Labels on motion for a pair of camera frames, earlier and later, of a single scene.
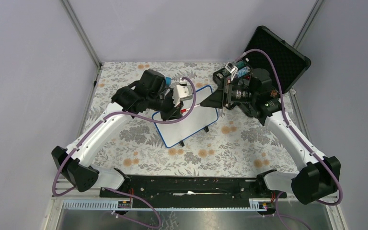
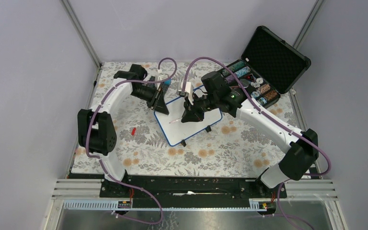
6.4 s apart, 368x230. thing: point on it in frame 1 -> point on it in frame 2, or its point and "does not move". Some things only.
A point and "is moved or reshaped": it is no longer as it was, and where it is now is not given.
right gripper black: x=215 y=99 -> x=191 y=114
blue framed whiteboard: x=200 y=117 does not move
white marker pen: x=194 y=107 is moved or reshaped
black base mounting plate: x=191 y=191 does not move
